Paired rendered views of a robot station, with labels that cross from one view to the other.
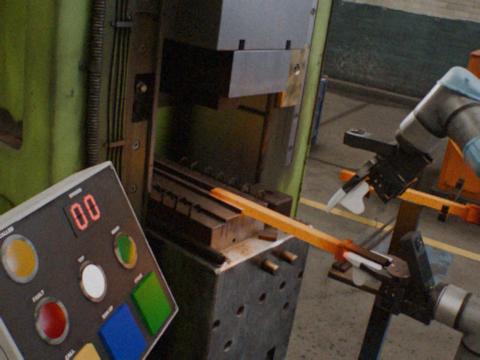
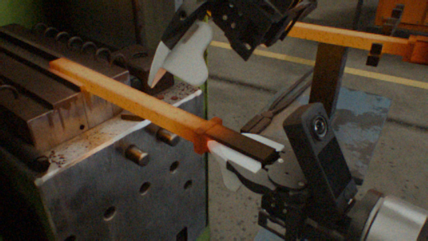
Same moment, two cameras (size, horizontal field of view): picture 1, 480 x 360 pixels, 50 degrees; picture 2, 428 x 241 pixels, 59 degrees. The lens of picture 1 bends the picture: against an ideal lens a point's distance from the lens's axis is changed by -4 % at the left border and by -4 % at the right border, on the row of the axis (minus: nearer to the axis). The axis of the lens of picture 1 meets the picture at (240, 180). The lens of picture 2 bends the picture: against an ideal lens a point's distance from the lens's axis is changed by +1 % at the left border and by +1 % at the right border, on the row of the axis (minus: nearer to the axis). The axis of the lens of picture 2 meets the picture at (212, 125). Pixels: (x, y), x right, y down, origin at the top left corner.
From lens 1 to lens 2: 0.66 m
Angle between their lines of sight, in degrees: 13
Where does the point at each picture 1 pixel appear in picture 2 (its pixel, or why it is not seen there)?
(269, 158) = (148, 12)
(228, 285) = (69, 193)
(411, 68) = not seen: outside the picture
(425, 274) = (336, 182)
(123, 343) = not seen: outside the picture
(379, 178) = (231, 11)
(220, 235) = (49, 126)
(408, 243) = (297, 131)
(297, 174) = not seen: hidden behind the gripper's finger
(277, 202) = (147, 67)
